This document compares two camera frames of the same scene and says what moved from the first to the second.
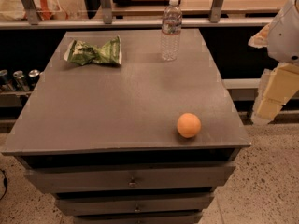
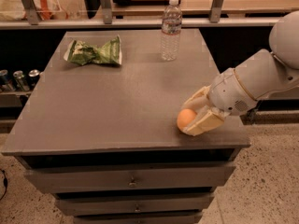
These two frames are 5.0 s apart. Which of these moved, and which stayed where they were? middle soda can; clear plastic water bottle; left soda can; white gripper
Moved: white gripper
Stayed: left soda can; clear plastic water bottle; middle soda can
